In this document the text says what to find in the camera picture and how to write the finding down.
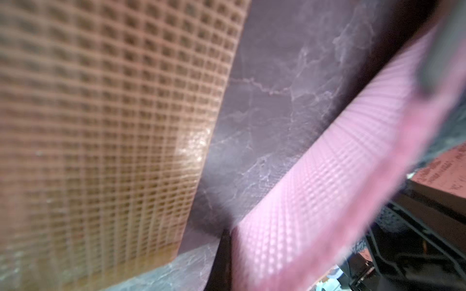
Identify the pink mesh document bag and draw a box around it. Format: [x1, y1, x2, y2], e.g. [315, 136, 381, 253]
[232, 1, 466, 291]

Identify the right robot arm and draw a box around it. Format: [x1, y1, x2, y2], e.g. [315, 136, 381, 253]
[339, 180, 466, 291]

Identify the yellow mesh document bag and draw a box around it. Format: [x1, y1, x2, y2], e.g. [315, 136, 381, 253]
[1, 0, 251, 291]

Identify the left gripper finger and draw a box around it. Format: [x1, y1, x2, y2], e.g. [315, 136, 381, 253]
[204, 229, 232, 291]

